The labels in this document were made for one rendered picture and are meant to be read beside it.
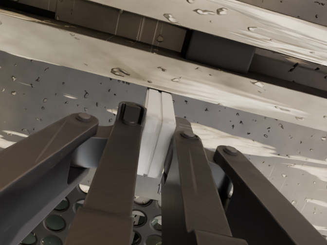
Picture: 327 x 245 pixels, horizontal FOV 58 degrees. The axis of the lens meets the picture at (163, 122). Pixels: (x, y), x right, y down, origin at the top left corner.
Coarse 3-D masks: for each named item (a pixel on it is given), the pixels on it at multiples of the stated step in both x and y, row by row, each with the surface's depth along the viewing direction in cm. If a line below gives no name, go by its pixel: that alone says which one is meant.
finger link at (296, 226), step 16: (224, 160) 12; (240, 160) 12; (240, 176) 11; (256, 176) 11; (240, 192) 10; (256, 192) 10; (272, 192) 10; (224, 208) 12; (240, 208) 10; (256, 208) 9; (272, 208) 9; (288, 208) 9; (240, 224) 10; (256, 224) 9; (272, 224) 9; (288, 224) 8; (304, 224) 9; (256, 240) 9; (272, 240) 9; (288, 240) 8; (304, 240) 8; (320, 240) 8
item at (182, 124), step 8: (176, 120) 16; (184, 120) 16; (176, 128) 15; (184, 128) 15; (168, 152) 13; (208, 152) 13; (168, 160) 13; (208, 160) 12; (168, 168) 13; (216, 168) 12; (216, 176) 12; (224, 176) 12; (216, 184) 12; (224, 184) 12; (232, 184) 12; (224, 192) 12
